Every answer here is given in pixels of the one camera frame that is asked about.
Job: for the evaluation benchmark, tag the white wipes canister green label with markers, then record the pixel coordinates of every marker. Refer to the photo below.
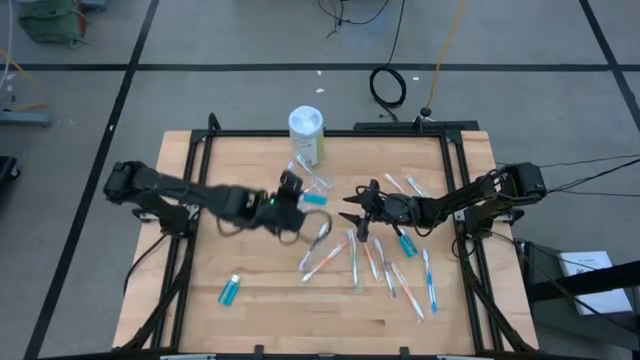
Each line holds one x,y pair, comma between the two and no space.
306,122

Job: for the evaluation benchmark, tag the dark grey side cart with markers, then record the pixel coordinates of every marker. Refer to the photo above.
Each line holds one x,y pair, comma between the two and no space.
550,320

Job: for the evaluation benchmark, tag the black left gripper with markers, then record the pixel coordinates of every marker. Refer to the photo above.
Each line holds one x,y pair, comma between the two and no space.
270,212

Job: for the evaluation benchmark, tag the blue toothbrush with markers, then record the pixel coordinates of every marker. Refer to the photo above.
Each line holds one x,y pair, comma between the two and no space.
430,280

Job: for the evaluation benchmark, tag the purple toothbrush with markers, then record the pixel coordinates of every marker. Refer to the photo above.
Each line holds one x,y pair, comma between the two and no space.
384,268
314,247

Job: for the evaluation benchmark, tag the green toothbrush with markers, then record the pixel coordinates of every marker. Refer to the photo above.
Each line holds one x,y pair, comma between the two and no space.
415,185
311,170
354,260

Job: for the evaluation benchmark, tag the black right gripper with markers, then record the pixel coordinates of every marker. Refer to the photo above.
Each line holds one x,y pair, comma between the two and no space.
395,209

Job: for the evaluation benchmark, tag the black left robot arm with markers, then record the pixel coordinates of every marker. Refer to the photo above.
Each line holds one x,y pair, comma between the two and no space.
165,182

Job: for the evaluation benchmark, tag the clear acrylic organizer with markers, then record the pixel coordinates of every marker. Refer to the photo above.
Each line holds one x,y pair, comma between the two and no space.
294,164

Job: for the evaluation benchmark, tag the grey floor stand base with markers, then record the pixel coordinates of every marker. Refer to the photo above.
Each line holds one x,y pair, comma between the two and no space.
25,119

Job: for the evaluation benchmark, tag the green fabric bag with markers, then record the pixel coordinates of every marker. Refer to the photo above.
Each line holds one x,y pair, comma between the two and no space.
52,20

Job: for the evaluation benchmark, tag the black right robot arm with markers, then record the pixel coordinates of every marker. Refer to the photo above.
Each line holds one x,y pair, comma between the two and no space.
480,192

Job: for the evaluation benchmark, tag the white paper booklet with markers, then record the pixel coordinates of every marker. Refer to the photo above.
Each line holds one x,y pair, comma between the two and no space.
595,287

